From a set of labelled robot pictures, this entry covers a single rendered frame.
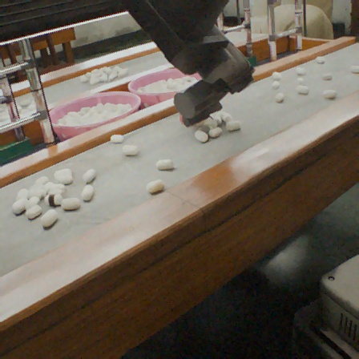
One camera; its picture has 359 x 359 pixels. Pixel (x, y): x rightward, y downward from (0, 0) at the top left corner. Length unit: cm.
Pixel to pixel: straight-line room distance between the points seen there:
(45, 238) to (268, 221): 40
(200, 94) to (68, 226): 34
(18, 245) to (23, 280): 13
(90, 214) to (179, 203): 16
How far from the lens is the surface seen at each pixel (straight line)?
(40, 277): 62
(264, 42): 188
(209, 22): 40
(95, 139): 102
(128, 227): 67
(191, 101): 83
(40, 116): 102
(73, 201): 79
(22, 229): 79
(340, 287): 97
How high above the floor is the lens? 113
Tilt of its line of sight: 29 degrees down
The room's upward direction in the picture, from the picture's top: 8 degrees counter-clockwise
